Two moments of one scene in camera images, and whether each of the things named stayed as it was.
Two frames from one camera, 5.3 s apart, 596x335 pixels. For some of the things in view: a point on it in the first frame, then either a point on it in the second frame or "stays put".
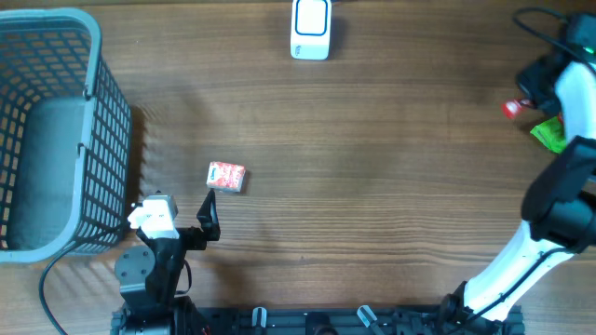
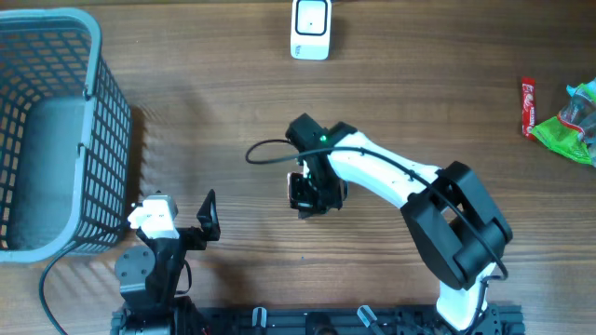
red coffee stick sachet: x=511 y=108 to x=528 y=107
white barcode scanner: x=310 y=35 stays put
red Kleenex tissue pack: x=225 y=177 to x=292 y=185
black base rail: x=309 y=320 stays put
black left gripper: x=196 y=241 stays put
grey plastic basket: x=66 y=138 stays put
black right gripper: x=529 y=74 to x=307 y=206
